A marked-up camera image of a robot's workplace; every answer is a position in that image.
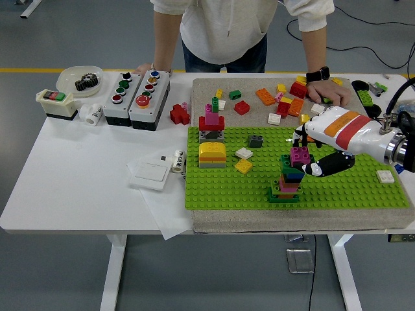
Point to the person's left hand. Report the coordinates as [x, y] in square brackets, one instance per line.
[327, 90]

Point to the person's right hand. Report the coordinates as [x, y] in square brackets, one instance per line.
[144, 68]

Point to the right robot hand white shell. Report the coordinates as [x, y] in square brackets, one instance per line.
[350, 129]

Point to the magenta square brick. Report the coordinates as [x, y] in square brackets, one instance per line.
[300, 155]

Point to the person's right forearm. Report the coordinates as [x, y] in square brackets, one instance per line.
[163, 42]

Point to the person's left forearm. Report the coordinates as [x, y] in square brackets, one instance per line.
[314, 48]

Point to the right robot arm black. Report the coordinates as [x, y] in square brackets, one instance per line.
[397, 149]

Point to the green long brick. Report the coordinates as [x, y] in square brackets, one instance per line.
[365, 96]
[327, 99]

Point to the small yellow brick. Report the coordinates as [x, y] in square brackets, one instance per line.
[337, 81]
[219, 93]
[301, 79]
[280, 87]
[304, 118]
[287, 99]

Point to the white sloped brick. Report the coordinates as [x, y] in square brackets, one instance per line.
[318, 108]
[244, 153]

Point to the large red brick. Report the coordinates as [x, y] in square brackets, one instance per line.
[298, 90]

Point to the orange square brick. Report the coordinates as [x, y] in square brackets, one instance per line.
[296, 107]

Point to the orange long brick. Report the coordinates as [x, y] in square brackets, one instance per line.
[312, 139]
[265, 96]

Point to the red square brick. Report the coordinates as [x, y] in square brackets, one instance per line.
[242, 107]
[282, 109]

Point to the red cross-shaped brick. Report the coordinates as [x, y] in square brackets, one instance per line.
[178, 113]

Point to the white square brick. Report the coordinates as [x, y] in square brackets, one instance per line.
[274, 118]
[386, 177]

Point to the dark blue flat brick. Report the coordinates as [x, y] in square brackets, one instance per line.
[296, 176]

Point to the green narrow tall brick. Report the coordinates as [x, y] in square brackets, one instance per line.
[215, 104]

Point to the pink sloped brick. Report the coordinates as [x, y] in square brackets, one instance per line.
[288, 185]

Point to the pink tall brick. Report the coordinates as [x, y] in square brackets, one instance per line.
[211, 117]

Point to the small white brick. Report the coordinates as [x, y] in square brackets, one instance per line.
[221, 104]

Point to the dark grey square brick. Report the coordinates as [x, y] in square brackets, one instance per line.
[255, 141]

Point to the orange thin brick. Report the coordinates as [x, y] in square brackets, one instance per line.
[285, 195]

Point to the small green brick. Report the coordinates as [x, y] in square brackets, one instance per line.
[235, 94]

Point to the red wide brick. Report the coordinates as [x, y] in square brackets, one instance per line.
[220, 123]

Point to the grey arch brick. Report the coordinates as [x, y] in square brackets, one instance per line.
[210, 136]

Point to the yellow domed brick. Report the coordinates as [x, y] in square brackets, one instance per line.
[211, 149]

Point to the orange flat plate brick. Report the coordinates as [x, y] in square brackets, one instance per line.
[210, 159]

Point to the yellow square brick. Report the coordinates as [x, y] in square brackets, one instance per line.
[243, 166]

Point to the grey flat plate brick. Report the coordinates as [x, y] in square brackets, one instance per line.
[210, 164]

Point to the black wrist watch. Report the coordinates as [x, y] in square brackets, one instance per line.
[318, 74]

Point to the grey four-button box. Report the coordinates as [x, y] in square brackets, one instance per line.
[133, 94]

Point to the grey emergency stop box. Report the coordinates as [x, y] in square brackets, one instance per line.
[159, 94]

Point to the grey and green tool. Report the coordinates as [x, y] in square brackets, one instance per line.
[377, 88]

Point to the black gear stack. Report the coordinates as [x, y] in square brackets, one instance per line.
[86, 82]

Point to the clear plastic bag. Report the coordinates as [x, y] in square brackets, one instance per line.
[407, 106]

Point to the small blue piece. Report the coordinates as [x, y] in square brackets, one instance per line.
[399, 168]

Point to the white pipe tee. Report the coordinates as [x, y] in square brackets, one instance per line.
[92, 115]

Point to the white plastic dish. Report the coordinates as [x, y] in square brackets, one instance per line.
[66, 79]

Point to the person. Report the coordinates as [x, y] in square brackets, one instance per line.
[223, 32]

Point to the white labelled pipe fitting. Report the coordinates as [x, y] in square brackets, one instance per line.
[178, 162]

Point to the table control label box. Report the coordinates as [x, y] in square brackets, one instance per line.
[400, 238]

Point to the green studded baseplate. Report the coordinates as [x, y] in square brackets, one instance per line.
[227, 188]

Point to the metal floor plate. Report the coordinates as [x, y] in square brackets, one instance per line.
[300, 260]

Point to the white table leg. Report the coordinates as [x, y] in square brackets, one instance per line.
[343, 275]
[111, 275]

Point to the white paper sheet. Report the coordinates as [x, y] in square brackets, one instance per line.
[168, 223]

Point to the beige switch box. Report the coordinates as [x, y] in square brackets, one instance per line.
[56, 105]

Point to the green square frame brick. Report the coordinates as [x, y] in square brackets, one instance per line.
[275, 198]

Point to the white wall switch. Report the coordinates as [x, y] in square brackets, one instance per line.
[150, 175]

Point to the small metal bracket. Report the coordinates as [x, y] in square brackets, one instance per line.
[293, 238]

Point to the white frame beam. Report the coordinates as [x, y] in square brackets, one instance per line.
[30, 9]

